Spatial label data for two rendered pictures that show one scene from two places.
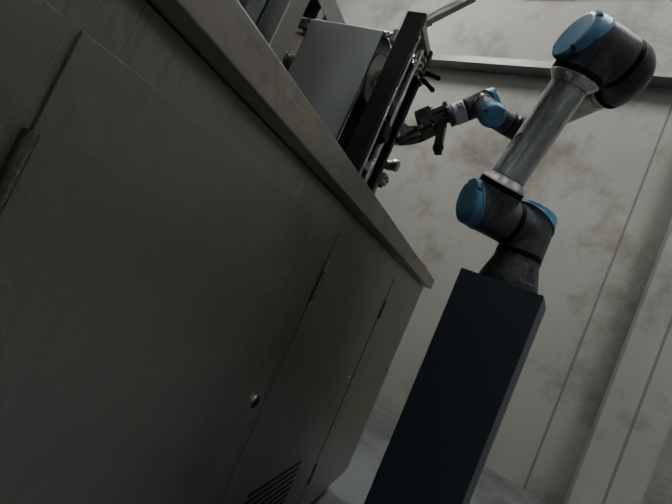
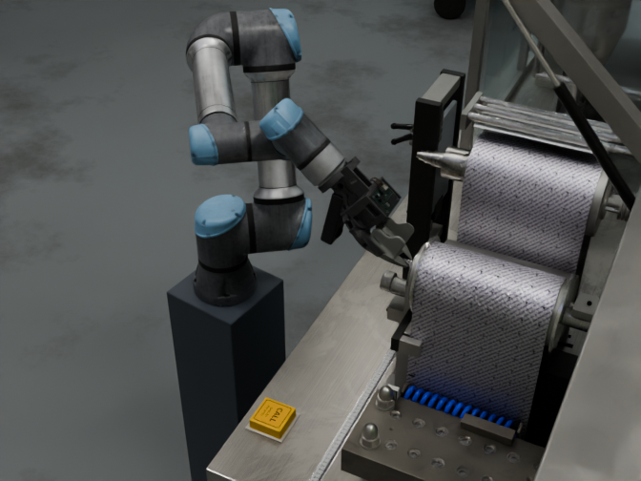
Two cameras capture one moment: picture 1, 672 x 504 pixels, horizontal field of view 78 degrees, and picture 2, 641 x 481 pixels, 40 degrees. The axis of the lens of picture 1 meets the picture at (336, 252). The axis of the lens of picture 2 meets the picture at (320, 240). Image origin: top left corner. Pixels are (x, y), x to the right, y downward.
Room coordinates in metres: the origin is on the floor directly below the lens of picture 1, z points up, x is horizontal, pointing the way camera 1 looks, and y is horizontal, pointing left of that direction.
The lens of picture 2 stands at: (2.69, -0.11, 2.26)
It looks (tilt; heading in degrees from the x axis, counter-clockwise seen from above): 37 degrees down; 184
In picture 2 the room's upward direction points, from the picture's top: straight up
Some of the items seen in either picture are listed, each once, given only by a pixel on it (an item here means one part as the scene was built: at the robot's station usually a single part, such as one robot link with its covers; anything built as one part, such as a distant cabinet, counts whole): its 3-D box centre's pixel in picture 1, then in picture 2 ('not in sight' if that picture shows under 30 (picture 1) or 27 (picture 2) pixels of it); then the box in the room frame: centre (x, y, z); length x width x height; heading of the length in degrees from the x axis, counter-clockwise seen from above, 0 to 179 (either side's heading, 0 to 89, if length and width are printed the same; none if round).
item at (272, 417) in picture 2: not in sight; (273, 417); (1.50, -0.28, 0.91); 0.07 x 0.07 x 0.02; 68
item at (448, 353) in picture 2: not in sight; (470, 370); (1.54, 0.09, 1.11); 0.23 x 0.01 x 0.18; 68
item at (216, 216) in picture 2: (526, 229); (223, 229); (1.08, -0.44, 1.07); 0.13 x 0.12 x 0.14; 103
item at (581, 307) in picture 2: not in sight; (592, 307); (1.55, 0.27, 1.28); 0.06 x 0.05 x 0.02; 68
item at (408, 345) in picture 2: not in sight; (410, 346); (1.51, -0.02, 1.13); 0.04 x 0.02 x 0.03; 68
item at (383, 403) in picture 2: not in sight; (385, 395); (1.55, -0.06, 1.05); 0.04 x 0.04 x 0.04
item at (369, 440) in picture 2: not in sight; (370, 433); (1.65, -0.09, 1.05); 0.04 x 0.04 x 0.04
